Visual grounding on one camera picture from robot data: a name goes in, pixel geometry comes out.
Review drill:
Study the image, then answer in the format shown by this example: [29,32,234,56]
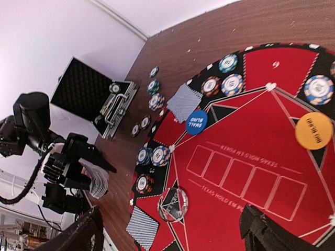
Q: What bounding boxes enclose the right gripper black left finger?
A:
[35,206,104,251]

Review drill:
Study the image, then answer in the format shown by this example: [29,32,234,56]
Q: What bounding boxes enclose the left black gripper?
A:
[41,133,117,190]

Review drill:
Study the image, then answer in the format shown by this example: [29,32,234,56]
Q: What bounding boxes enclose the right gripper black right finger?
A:
[239,205,334,250]

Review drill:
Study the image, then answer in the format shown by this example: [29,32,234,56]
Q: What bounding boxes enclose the blue playing card deck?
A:
[79,158,109,199]

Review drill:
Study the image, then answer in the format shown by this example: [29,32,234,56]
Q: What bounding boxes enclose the card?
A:
[126,206,160,250]
[167,84,203,123]

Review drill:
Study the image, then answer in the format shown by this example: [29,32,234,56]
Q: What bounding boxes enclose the green chips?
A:
[137,147,153,165]
[218,54,238,73]

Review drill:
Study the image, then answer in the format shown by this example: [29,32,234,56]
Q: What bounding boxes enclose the red black chip stack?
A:
[131,123,141,138]

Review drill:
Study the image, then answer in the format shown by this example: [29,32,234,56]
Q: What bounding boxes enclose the red black chips seat three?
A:
[135,174,154,194]

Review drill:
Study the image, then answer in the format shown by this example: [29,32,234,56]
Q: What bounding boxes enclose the single red black chip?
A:
[140,115,151,130]

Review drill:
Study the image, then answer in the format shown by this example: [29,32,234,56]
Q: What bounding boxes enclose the white chips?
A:
[151,145,171,167]
[304,75,334,106]
[221,74,243,97]

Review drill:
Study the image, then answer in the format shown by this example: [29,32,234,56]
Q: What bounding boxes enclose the orange big blind button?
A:
[295,112,334,150]

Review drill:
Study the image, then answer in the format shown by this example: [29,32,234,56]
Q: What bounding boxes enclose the green white chip stack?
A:
[147,79,160,96]

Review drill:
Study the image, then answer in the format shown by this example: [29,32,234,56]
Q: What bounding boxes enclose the blue small blind button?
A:
[186,110,208,135]

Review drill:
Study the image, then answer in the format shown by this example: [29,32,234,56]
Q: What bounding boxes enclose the red black chips seat five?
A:
[201,76,221,97]

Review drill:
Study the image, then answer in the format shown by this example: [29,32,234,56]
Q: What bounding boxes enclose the red black chips seat seven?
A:
[329,61,335,78]

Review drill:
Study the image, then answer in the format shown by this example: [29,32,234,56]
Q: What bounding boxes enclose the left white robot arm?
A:
[1,92,117,190]

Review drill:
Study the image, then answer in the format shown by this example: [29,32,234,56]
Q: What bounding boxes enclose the black gold card box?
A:
[100,94,116,116]

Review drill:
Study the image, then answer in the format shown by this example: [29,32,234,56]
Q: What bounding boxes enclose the aluminium poker case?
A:
[51,57,138,141]

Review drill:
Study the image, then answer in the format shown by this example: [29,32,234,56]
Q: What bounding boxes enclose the green chip inside case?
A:
[109,83,121,94]

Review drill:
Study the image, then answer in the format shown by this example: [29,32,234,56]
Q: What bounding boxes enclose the round red black poker mat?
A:
[130,43,334,250]

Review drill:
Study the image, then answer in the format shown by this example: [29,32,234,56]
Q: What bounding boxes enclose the single green chip on table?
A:
[149,66,159,78]

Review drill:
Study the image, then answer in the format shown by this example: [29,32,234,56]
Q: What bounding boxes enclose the left aluminium frame post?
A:
[87,0,149,42]

